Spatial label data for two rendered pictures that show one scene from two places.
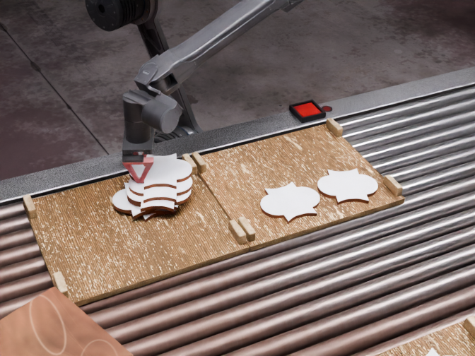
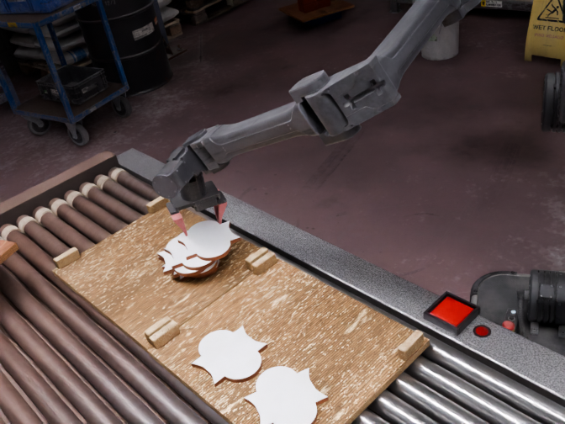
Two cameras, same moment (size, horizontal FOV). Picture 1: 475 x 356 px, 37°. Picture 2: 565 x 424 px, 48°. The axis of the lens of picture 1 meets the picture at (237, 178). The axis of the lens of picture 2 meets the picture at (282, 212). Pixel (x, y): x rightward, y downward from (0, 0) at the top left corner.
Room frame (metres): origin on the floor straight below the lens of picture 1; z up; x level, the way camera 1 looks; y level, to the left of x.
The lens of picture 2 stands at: (1.26, -0.98, 1.80)
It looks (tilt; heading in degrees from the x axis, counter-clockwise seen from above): 34 degrees down; 79
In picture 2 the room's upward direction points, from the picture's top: 11 degrees counter-clockwise
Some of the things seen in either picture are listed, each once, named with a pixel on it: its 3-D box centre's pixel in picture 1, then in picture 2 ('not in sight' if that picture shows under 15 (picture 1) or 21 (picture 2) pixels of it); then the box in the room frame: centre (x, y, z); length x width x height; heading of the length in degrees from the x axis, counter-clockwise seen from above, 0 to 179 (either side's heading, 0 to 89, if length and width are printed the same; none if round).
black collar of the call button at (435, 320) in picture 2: (307, 111); (451, 312); (1.70, -0.19, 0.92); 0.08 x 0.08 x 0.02; 26
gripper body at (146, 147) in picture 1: (137, 129); (192, 187); (1.31, 0.22, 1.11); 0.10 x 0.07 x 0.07; 6
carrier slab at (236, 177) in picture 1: (293, 180); (283, 347); (1.38, -0.14, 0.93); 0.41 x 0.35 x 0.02; 117
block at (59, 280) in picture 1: (61, 286); (66, 258); (0.98, 0.34, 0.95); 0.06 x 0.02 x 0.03; 27
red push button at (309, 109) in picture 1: (307, 111); (451, 313); (1.70, -0.19, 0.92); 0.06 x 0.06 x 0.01; 26
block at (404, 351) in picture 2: (334, 127); (411, 345); (1.58, -0.25, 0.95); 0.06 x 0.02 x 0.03; 27
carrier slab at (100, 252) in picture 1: (132, 226); (161, 265); (1.19, 0.23, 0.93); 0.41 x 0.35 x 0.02; 117
